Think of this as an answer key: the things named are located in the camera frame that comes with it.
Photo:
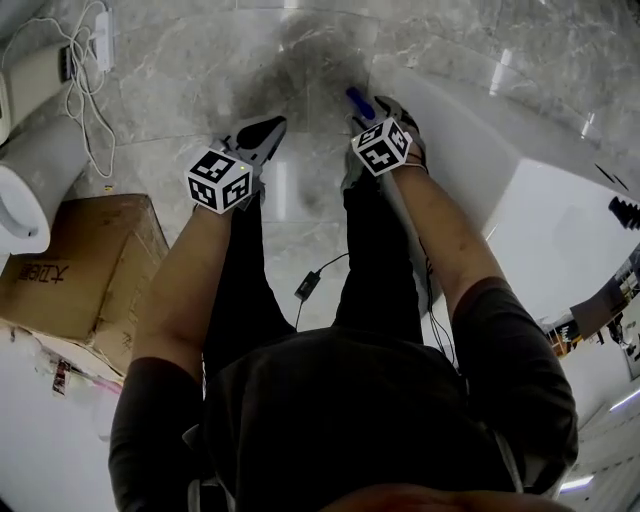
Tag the blue pen-like object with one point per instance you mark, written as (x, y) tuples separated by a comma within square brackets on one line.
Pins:
[(361, 102)]

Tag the white toilet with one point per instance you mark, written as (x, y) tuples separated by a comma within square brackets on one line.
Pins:
[(35, 165)]

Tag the person's grey shoe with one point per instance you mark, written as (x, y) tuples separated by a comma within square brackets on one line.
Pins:
[(350, 172)]

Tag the black power brick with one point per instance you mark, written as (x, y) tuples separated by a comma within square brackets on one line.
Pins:
[(307, 285)]

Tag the black ribbed fixture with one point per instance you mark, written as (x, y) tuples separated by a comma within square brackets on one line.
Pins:
[(625, 212)]

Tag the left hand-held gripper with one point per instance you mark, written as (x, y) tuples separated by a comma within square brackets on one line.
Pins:
[(215, 180)]

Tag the white plastic wrapping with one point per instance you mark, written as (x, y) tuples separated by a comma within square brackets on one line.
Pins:
[(55, 370)]

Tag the person's right forearm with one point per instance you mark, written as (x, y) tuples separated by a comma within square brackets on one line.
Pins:
[(450, 240)]

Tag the person's black trousers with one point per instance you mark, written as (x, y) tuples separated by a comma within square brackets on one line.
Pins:
[(380, 280)]

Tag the black plug adapter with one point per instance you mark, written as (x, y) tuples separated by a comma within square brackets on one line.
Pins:
[(67, 62)]

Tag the long white power strip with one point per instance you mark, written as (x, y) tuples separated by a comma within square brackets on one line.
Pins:
[(104, 42)]

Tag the brown cardboard box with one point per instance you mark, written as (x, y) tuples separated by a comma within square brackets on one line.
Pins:
[(85, 265)]

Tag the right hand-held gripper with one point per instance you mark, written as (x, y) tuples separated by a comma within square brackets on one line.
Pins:
[(382, 147)]

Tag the person's dark shirt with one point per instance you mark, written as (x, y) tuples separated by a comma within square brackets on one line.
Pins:
[(350, 425)]

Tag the person's left forearm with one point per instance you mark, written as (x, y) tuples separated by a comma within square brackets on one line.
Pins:
[(185, 280)]

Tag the white bathtub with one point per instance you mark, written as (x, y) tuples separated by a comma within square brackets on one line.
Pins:
[(450, 125)]

